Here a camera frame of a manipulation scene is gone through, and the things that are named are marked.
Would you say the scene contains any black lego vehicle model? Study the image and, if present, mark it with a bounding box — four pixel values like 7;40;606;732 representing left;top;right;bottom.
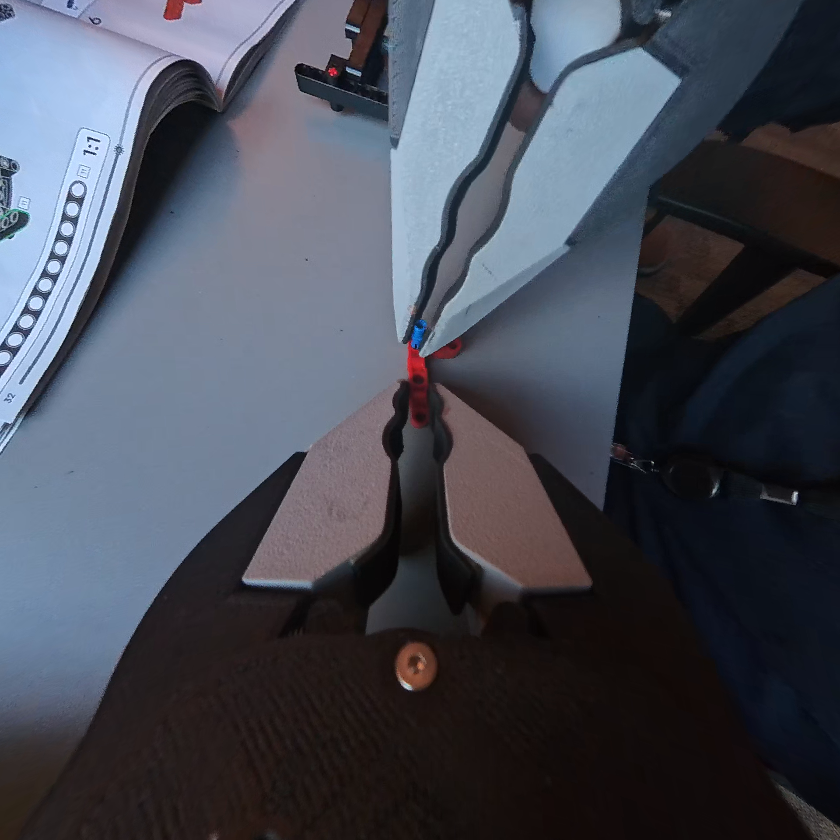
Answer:
294;0;395;120

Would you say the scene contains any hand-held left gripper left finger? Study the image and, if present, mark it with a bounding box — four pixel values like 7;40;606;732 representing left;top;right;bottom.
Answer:
241;381;408;608

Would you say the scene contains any black badge reel with strap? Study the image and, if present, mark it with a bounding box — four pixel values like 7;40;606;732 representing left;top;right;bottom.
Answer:
609;443;840;519

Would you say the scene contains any lego instruction booklet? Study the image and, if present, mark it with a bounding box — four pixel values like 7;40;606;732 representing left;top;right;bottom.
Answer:
0;0;300;455

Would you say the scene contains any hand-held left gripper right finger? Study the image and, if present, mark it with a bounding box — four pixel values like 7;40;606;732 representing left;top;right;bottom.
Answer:
432;384;593;613

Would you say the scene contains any person's dark blue clothing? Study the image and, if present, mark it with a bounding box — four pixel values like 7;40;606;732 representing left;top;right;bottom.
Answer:
602;0;840;815

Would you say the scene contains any red lego beam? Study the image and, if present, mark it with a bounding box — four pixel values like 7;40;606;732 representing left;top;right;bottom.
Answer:
406;339;464;431

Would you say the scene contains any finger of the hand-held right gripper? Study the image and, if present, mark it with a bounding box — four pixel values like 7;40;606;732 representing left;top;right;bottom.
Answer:
387;0;530;345
425;0;808;359

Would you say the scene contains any dark wooden chair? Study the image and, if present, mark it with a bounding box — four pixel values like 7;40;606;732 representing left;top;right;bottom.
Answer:
640;128;840;339

